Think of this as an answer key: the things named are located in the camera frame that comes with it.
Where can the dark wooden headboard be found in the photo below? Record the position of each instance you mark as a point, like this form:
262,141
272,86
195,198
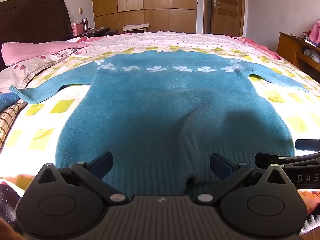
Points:
32,20

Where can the pink basket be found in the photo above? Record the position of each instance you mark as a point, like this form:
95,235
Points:
77,29

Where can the wooden door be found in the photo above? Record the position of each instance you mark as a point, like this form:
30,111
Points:
227,5

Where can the dark nightstand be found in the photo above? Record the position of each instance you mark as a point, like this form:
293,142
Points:
98,32

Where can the teal knit sweater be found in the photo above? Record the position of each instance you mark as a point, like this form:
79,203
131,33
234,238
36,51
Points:
150,105

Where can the white dotted bed sheet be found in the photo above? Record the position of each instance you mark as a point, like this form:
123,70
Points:
162,40

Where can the wooden wardrobe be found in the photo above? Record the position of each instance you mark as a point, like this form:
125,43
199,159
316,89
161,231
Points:
155,0

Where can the pink clothes pile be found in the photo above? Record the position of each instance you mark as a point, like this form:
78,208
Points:
315,33

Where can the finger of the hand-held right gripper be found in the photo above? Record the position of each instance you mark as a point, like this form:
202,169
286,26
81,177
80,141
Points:
265,159
307,145

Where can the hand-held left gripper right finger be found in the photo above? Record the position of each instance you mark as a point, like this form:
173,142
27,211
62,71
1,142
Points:
220,165

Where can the pink bedspread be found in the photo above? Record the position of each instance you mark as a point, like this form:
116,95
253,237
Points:
260,47

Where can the brown plaid cloth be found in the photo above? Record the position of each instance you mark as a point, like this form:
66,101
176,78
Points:
10,120

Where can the pink floral blanket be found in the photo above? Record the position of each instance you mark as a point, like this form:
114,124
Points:
310,200

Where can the metal thermos bottle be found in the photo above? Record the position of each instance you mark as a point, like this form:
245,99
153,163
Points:
85,25

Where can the heart print quilt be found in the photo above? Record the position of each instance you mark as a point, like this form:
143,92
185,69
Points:
30,68

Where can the cushioned stool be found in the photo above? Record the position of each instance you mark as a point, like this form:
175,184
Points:
136,27

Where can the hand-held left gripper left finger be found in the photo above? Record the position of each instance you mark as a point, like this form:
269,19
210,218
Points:
103,162

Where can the pink pillow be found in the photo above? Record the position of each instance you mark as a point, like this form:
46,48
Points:
30,51

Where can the blue knit cloth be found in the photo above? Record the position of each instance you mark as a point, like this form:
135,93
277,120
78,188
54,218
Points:
6,101

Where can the yellow checked bed sheet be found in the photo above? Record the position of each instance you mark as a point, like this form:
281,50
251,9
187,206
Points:
273,97

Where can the wooden desk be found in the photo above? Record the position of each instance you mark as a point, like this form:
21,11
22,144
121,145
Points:
287,45

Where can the white cloth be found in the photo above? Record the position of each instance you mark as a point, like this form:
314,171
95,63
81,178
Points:
311,55

